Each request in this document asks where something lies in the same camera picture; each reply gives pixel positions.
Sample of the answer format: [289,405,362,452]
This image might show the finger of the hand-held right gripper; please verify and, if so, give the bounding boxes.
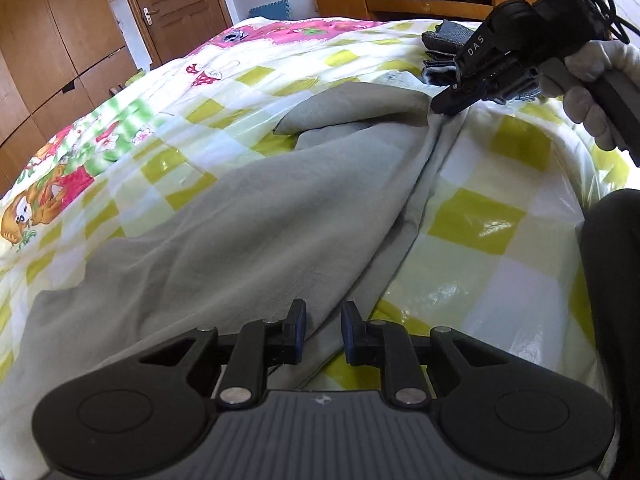
[431,76,493,115]
[475,66,542,105]

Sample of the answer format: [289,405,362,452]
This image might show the grey-green pants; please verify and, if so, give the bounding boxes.
[0,82,471,411]

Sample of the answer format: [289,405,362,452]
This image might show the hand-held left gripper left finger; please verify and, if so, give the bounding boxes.
[137,299,307,407]

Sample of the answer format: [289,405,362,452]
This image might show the black cable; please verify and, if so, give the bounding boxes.
[562,0,633,45]

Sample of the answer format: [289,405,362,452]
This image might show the blue foam mat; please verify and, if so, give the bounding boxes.
[248,0,292,21]

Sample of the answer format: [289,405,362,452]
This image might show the person's dark clothing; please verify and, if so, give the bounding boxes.
[579,189,640,480]

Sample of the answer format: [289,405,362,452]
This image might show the wooden door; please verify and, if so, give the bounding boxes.
[114,0,234,67]

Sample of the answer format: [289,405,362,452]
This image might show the wooden wardrobe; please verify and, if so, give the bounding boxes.
[0,0,140,196]

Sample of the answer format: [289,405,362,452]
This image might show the folded denim jeans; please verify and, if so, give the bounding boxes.
[420,57,542,103]

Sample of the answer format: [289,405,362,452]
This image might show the person's right hand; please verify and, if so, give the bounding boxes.
[542,40,640,152]

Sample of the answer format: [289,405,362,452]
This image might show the printed checkered blanket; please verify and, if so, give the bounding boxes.
[0,17,640,411]

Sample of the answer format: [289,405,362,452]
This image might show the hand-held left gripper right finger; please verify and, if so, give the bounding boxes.
[341,300,506,407]

